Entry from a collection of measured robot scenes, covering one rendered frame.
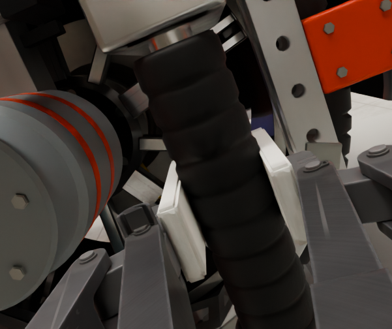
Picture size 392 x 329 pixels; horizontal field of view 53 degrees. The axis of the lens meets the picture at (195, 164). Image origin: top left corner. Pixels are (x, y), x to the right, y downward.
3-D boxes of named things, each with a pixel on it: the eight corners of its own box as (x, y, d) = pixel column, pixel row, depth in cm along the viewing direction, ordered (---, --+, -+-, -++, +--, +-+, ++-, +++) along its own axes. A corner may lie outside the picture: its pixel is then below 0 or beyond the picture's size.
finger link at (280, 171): (269, 170, 13) (291, 162, 13) (248, 131, 20) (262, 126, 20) (297, 248, 14) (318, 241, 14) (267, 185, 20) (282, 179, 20)
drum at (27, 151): (148, 184, 45) (96, 66, 42) (103, 288, 25) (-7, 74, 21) (40, 225, 47) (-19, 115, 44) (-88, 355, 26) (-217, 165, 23)
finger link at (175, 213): (207, 279, 14) (188, 285, 14) (204, 207, 21) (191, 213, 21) (175, 205, 13) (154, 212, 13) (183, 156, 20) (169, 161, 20)
